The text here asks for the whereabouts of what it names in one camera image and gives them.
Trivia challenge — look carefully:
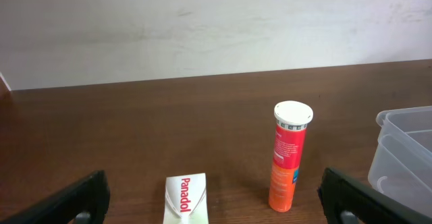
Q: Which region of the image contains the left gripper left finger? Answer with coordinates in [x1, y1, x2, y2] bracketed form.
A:
[2, 170, 110, 224]

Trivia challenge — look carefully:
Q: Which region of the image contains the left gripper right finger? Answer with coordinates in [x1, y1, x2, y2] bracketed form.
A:
[317, 167, 431, 224]

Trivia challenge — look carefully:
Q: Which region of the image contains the white Panadol box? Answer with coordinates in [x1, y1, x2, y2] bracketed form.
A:
[163, 173, 209, 224]

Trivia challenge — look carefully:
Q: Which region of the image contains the orange tube white cap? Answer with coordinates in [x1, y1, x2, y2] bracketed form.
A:
[269, 101, 313, 213]

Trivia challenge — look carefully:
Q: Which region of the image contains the clear plastic container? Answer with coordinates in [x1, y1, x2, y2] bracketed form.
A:
[368, 106, 432, 217]

